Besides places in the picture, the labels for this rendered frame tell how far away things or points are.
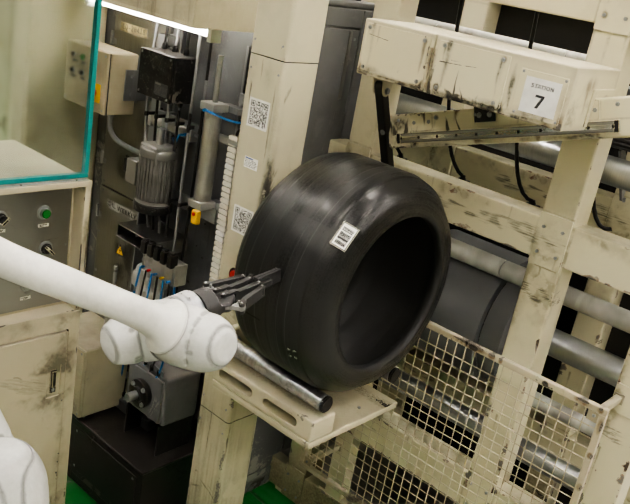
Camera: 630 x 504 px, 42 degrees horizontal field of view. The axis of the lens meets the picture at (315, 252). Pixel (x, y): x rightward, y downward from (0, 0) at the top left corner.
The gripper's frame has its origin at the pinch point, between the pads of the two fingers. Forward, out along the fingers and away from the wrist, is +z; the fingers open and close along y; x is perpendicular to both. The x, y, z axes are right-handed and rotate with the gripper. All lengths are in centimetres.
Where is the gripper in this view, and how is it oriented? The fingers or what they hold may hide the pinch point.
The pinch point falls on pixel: (267, 279)
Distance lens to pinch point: 179.9
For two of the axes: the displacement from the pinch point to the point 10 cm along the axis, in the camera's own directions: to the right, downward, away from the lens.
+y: -7.3, -3.5, 5.9
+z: 6.8, -2.8, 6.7
